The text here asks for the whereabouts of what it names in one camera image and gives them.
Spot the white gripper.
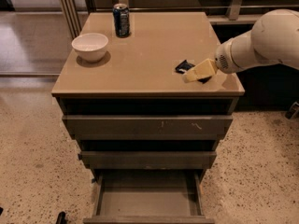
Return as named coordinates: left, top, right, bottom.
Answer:
left=182, top=38, right=246, bottom=82

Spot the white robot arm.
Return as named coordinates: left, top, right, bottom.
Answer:
left=182, top=9, right=299, bottom=82

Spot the grey three-drawer cabinet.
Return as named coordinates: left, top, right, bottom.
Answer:
left=50, top=11, right=246, bottom=224

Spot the grey top drawer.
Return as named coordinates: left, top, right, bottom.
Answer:
left=63, top=115, right=233, bottom=140

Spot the grey middle drawer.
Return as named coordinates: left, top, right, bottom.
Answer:
left=78, top=151, right=217, bottom=170

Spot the grey open bottom drawer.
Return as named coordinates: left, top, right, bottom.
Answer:
left=83, top=170, right=215, bottom=224

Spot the blue soda can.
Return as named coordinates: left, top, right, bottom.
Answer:
left=113, top=3, right=130, bottom=38

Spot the white ceramic bowl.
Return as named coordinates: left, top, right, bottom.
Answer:
left=72, top=33, right=108, bottom=63

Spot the black object on floor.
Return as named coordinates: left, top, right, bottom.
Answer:
left=56, top=212, right=66, bottom=224

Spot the metal railing bracket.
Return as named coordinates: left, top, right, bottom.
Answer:
left=226, top=0, right=243, bottom=21

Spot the metal window frame post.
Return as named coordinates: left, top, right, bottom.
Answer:
left=59, top=0, right=81, bottom=39

